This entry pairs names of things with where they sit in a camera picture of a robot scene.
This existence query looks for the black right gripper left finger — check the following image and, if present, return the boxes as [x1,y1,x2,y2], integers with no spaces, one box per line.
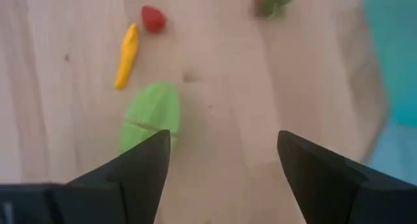
[53,129,171,224]

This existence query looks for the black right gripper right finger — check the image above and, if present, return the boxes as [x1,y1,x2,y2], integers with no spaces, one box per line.
[277,130,417,224]

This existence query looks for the green toy leafy vegetable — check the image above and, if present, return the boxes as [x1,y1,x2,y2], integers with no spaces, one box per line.
[119,81,180,153]

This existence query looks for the yellow toy corn cob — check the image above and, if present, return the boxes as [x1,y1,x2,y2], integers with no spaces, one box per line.
[114,23,140,90]

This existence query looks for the red toy raspberry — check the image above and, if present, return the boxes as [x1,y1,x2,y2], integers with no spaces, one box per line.
[141,5,167,34]

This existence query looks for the small leafy toy strawberry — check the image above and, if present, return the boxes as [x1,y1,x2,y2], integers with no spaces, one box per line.
[253,0,293,19]

